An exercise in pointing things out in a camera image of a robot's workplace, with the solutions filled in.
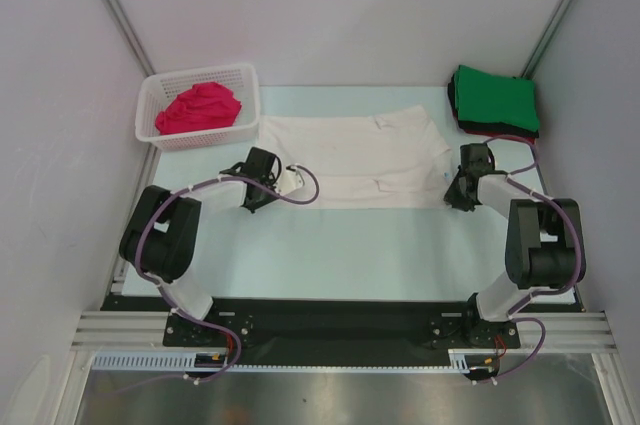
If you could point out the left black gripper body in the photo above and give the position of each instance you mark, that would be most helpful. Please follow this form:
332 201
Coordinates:
265 198

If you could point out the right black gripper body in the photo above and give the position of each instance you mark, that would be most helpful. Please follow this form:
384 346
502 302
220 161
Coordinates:
455 195

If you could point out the white t shirt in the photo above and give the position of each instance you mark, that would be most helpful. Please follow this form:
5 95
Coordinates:
396 160

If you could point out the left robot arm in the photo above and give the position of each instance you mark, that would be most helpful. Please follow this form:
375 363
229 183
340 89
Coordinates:
160 238

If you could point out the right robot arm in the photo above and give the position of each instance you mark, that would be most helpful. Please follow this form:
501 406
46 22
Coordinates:
544 251

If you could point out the red folded t shirt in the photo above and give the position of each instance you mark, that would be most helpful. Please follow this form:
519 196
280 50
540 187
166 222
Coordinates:
505 137

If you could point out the black folded t shirt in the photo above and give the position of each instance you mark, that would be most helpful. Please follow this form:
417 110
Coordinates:
451 95

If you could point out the green folded t shirt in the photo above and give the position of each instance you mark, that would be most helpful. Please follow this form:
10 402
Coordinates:
483 98

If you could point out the pink red t shirt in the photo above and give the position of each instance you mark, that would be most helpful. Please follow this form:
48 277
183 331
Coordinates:
205 106

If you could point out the white plastic basket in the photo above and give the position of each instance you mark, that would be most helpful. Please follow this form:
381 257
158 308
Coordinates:
159 90

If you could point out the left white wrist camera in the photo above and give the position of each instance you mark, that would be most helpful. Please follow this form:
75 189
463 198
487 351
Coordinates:
289 181

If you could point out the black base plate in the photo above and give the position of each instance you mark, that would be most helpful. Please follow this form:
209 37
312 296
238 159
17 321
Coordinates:
307 333

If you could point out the right white cable duct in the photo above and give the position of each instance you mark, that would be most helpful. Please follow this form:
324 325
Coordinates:
474 359

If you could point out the white cable duct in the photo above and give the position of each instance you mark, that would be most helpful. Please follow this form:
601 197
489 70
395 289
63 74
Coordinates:
160 361
474 359

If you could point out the aluminium frame rail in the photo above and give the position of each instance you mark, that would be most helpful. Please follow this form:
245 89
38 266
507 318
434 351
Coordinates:
565 332

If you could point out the right aluminium corner post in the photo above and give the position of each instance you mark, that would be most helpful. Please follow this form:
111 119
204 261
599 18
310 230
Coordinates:
545 40

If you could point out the aluminium corner post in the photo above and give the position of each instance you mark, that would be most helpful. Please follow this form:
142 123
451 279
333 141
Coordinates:
128 33
545 40

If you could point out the left white cable duct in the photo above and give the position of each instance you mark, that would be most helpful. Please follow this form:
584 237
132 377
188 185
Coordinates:
160 361

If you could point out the left aluminium corner post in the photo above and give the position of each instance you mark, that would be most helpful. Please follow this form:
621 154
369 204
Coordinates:
128 33

